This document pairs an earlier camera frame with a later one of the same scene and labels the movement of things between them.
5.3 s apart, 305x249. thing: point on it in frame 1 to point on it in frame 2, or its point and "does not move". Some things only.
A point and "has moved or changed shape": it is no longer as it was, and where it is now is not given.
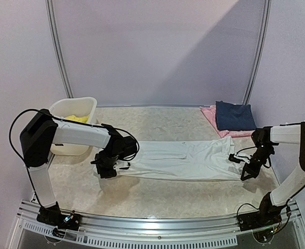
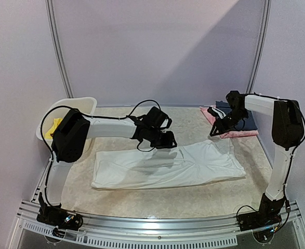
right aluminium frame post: [267, 8] does not move
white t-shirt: [208, 159] has moved or changed shape
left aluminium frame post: [52, 25] does not move
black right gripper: [254, 165] to [222, 124]
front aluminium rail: [220, 230] does not move
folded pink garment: [210, 111] does not move
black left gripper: [102, 174] to [168, 143]
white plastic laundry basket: [80, 109] does not move
